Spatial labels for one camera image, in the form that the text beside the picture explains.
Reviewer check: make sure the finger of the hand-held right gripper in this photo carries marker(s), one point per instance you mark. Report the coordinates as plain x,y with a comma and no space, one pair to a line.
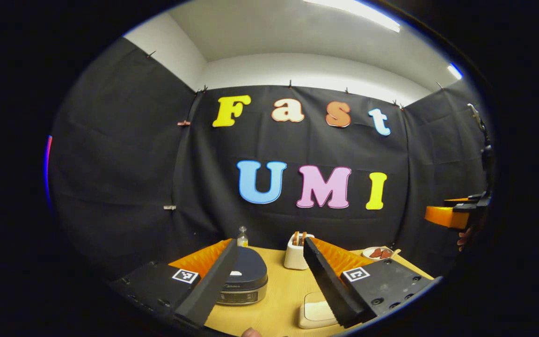
445,216
456,201

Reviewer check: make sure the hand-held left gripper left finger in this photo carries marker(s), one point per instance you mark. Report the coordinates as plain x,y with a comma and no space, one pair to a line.
211,285

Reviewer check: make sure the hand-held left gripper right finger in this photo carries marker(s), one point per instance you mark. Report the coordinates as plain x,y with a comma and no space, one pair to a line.
325,281

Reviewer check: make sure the clear container of white rice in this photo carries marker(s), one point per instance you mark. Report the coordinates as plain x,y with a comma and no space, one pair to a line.
316,311

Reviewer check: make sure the dark blue rice cooker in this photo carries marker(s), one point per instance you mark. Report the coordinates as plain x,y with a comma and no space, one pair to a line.
246,276

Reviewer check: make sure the white toaster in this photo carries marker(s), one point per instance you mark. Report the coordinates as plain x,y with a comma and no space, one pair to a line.
294,260

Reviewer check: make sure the toasted bread slice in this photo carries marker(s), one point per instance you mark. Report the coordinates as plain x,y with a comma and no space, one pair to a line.
303,239
295,238

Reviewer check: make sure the white round plate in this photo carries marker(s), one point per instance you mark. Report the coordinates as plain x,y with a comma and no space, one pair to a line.
366,253

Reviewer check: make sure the small clear bottle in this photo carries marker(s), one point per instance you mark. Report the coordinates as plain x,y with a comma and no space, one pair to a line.
242,238

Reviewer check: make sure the red heart-shaped food piece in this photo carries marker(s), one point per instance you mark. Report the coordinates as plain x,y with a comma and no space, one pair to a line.
375,253
385,254

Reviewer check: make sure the small ceiling light panel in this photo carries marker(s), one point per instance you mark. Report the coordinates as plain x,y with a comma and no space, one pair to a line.
455,71

